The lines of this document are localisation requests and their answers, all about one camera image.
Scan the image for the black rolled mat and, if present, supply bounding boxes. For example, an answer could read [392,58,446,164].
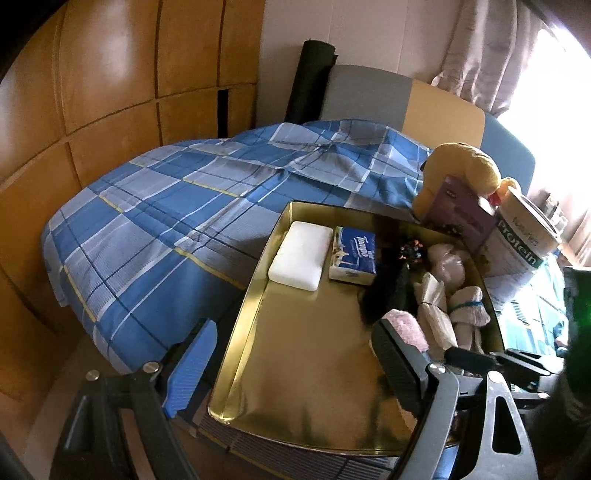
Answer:
[284,39,338,125]

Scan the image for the blue plaid bed cover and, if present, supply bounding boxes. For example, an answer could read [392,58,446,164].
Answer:
[41,120,430,373]

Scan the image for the purple box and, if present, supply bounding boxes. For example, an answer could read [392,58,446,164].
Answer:
[422,176,496,253]

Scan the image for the wooden wardrobe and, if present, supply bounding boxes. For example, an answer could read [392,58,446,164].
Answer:
[1,1,264,404]

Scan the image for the pink towel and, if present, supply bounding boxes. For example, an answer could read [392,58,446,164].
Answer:
[383,309,429,353]

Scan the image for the blue tissue pack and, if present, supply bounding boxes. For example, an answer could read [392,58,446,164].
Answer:
[329,226,377,286]

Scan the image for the beige sock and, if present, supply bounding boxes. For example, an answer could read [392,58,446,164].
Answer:
[414,272,458,351]

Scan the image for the grey yellow blue headboard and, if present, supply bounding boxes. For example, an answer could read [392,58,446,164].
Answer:
[321,65,535,193]

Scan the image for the white socks teal band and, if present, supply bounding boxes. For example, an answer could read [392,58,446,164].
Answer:
[448,286,491,354]

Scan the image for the black floral cloth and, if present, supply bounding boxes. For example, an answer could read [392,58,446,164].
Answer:
[359,239,429,326]

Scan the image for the white sponge block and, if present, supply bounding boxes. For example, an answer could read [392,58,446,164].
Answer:
[267,221,334,292]

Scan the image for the white protein powder can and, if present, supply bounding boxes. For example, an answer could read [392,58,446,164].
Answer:
[479,186,561,285]

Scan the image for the pink curtain left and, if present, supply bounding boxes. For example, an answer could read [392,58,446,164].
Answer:
[431,0,546,117]

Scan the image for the white plastic bag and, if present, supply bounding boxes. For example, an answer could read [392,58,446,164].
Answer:
[428,243,470,296]

